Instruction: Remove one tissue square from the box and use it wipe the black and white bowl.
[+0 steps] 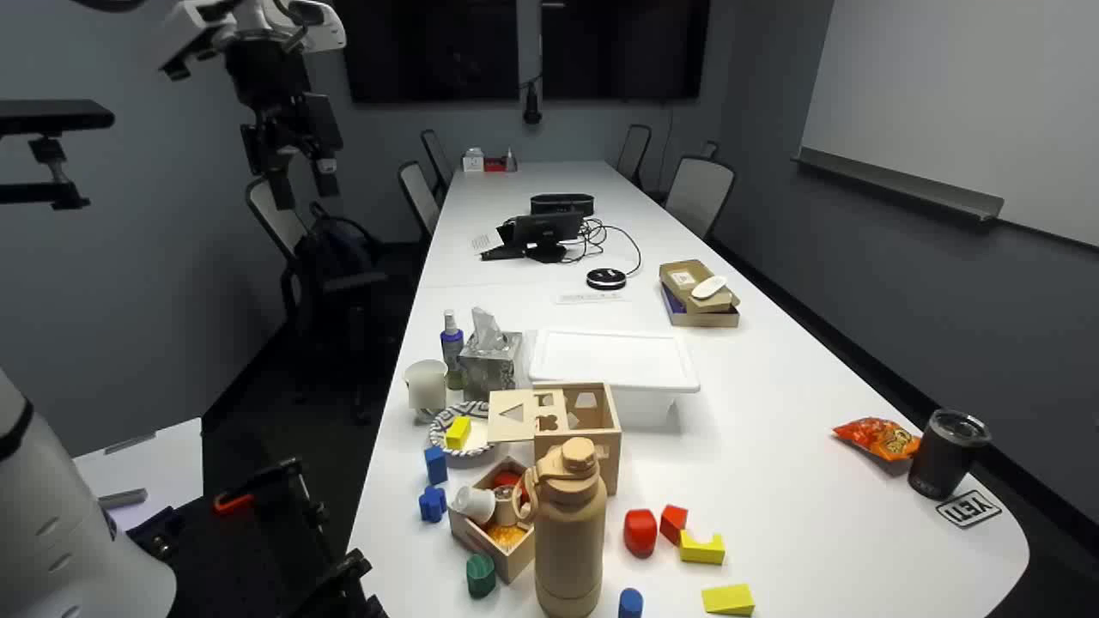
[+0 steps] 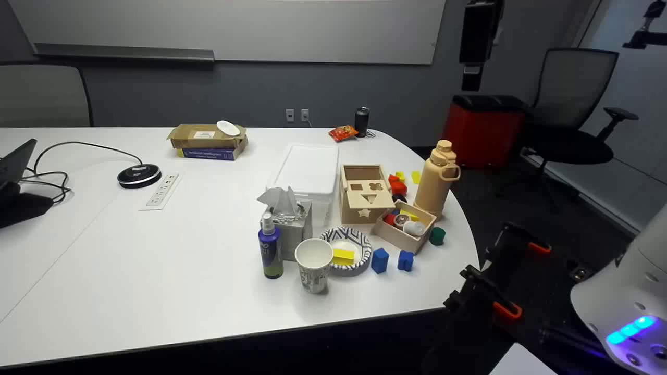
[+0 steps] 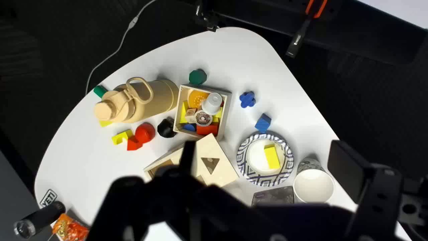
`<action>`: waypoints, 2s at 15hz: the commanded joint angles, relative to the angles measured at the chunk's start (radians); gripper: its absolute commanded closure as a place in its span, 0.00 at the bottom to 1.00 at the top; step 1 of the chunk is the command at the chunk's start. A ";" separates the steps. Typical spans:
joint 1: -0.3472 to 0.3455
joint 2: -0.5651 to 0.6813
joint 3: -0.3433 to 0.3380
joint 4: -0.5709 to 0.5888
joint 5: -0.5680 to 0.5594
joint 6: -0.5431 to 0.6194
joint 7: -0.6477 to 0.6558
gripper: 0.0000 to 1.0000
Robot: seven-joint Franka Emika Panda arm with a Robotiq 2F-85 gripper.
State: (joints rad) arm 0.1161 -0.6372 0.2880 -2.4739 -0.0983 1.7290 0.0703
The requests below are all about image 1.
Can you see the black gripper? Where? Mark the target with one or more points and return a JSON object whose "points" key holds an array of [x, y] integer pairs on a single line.
{"points": [[281, 106]]}

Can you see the white tissue square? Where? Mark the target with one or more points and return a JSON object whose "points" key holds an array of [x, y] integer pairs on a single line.
{"points": [[485, 329]]}

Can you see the black rectangular box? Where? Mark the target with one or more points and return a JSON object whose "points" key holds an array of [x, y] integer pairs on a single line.
{"points": [[560, 202]]}

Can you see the grey patterned tissue box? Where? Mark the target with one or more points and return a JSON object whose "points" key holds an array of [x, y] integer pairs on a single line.
{"points": [[493, 373]]}

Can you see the wooden shape sorter box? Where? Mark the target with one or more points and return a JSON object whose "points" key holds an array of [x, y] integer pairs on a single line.
{"points": [[560, 416]]}

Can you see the cardboard box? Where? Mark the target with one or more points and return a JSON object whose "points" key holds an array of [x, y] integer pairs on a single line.
{"points": [[686, 278]]}

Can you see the small open wooden box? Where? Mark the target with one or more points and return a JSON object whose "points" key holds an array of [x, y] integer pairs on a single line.
{"points": [[502, 552]]}

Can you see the grey mesh chair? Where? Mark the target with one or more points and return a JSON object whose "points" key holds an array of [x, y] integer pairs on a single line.
{"points": [[272, 215]]}

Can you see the black office chair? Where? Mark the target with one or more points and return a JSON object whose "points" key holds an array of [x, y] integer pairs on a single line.
{"points": [[338, 278]]}

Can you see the grey conference chair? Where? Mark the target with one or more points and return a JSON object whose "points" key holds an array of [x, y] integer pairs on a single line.
{"points": [[634, 147], [700, 193], [420, 195], [436, 156]]}

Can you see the white bottle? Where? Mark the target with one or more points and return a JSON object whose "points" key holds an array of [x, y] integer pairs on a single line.
{"points": [[471, 161]]}

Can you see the red small object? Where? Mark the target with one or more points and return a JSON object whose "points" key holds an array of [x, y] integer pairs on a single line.
{"points": [[502, 161]]}

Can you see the blue spray bottle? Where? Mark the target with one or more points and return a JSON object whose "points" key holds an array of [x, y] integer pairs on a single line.
{"points": [[452, 345]]}

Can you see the hanging black microphone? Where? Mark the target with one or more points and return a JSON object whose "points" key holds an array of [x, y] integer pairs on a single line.
{"points": [[535, 106]]}

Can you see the patterned paper cup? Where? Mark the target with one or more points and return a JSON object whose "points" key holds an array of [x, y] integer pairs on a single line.
{"points": [[426, 392]]}

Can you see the black round speaker puck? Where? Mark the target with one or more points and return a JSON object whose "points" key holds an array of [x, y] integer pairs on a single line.
{"points": [[606, 275]]}

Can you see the black orange clamp stand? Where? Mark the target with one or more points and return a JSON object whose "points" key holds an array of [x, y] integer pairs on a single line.
{"points": [[262, 536]]}

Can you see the red wooden piece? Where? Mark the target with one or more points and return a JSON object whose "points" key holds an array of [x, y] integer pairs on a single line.
{"points": [[508, 479]]}

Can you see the white wooden piece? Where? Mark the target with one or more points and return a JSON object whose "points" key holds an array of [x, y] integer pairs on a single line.
{"points": [[477, 504]]}

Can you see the white rounded machine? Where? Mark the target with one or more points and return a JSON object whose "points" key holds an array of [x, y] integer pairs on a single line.
{"points": [[58, 515]]}

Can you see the white oval object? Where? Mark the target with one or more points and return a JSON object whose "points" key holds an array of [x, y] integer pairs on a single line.
{"points": [[709, 288]]}

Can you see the green block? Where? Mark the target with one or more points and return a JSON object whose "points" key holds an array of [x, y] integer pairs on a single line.
{"points": [[484, 574]]}

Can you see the tan water bottle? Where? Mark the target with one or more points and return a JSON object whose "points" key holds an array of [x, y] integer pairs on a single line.
{"points": [[567, 536]]}

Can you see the red block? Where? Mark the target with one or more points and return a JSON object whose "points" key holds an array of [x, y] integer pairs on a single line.
{"points": [[675, 521], [642, 533]]}

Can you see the blue round block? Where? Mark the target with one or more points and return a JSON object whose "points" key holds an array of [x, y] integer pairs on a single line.
{"points": [[630, 602]]}

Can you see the yellow notched block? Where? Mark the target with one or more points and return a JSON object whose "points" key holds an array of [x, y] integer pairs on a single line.
{"points": [[701, 549]]}

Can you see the yellow flat block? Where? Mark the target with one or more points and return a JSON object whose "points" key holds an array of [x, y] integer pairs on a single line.
{"points": [[730, 599]]}

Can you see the whiteboard marker tray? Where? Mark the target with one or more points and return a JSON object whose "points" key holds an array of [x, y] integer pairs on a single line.
{"points": [[904, 187]]}

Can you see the orange snack bag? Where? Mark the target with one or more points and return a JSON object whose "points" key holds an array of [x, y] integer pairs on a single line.
{"points": [[876, 439]]}

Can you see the whiteboard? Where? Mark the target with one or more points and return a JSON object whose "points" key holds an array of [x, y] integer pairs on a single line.
{"points": [[964, 91]]}

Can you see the black tumbler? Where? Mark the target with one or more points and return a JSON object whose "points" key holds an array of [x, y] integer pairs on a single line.
{"points": [[945, 455]]}

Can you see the black white tag sticker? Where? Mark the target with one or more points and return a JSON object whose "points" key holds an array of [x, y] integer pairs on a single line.
{"points": [[969, 508]]}

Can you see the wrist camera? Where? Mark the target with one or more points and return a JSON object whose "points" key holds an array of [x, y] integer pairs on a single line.
{"points": [[194, 52]]}

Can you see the black wall screen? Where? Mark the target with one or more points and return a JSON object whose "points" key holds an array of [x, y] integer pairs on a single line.
{"points": [[430, 52], [622, 48]]}

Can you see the black camera stand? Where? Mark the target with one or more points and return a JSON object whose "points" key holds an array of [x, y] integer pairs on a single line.
{"points": [[47, 119]]}

